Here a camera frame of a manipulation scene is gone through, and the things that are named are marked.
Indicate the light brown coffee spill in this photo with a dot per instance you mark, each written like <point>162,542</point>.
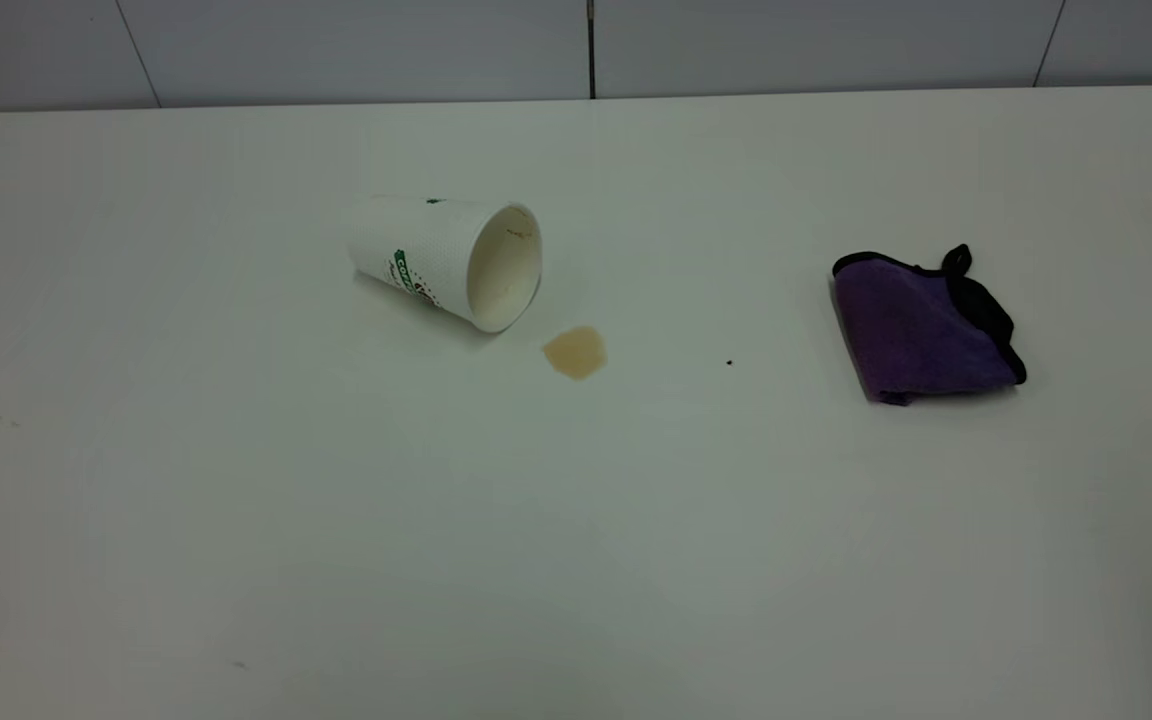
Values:
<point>576,352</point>

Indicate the white paper coffee cup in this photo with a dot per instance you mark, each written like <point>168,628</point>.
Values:
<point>426,255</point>

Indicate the purple cloth with black trim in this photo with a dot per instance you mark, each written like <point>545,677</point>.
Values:
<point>911,335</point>

